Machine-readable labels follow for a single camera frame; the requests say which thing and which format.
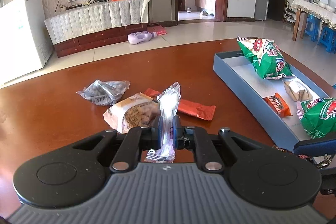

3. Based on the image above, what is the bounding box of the dining table with lace cloth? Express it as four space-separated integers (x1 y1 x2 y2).
290 0 335 42

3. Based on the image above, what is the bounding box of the grey shallow box tray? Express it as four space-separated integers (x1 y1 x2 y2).
212 49 331 152

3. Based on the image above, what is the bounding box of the red wooden tv cabinet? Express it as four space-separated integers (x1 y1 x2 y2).
54 23 147 57

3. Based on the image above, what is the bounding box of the white chest freezer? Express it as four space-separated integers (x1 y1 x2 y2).
0 0 54 84

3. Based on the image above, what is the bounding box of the clear bag of grey candies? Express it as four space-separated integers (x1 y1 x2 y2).
76 80 130 106

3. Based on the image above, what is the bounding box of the small orange snack packet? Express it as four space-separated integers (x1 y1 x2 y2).
263 93 292 118

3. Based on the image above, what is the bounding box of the brown white pastry packet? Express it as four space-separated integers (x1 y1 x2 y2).
283 80 313 102

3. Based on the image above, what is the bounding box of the beige bread packet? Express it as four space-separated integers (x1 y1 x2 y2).
103 93 159 134

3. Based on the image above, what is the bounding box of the clear silver candy packet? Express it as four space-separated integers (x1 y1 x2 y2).
145 82 181 163

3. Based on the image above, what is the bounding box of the green prawn cracker bag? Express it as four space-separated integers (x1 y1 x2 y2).
296 98 336 139
237 36 294 80

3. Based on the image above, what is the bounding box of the purple detergent bottle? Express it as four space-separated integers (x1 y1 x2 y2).
127 31 157 45

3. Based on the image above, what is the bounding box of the white lace cabinet cloth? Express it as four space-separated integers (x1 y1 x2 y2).
45 0 150 45

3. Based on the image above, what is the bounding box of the long orange red snack packet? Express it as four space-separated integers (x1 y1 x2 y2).
143 87 216 121

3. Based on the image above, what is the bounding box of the pink floor mat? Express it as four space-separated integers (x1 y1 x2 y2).
146 23 167 36

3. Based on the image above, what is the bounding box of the blue plastic stool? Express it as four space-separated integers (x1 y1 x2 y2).
305 15 321 42
317 25 336 53

